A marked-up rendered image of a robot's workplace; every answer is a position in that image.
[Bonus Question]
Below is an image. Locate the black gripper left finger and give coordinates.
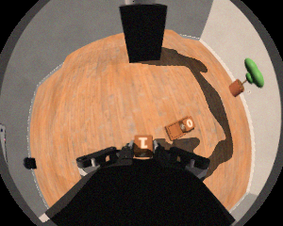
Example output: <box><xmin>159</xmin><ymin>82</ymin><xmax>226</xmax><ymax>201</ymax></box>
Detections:
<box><xmin>76</xmin><ymin>140</ymin><xmax>134</xmax><ymax>178</ymax></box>

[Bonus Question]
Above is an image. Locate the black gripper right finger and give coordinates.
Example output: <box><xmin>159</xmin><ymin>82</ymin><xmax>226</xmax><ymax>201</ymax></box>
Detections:
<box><xmin>152</xmin><ymin>140</ymin><xmax>210</xmax><ymax>182</ymax></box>

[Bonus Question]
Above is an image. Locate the brown rectangular tray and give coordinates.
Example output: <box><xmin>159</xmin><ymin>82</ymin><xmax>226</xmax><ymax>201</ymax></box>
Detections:
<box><xmin>164</xmin><ymin>116</ymin><xmax>194</xmax><ymax>141</ymax></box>

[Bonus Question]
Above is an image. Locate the small brown cube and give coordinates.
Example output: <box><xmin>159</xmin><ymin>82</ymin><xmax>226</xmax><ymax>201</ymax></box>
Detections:
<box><xmin>134</xmin><ymin>136</ymin><xmax>153</xmax><ymax>157</ymax></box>
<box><xmin>178</xmin><ymin>116</ymin><xmax>196</xmax><ymax>133</ymax></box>

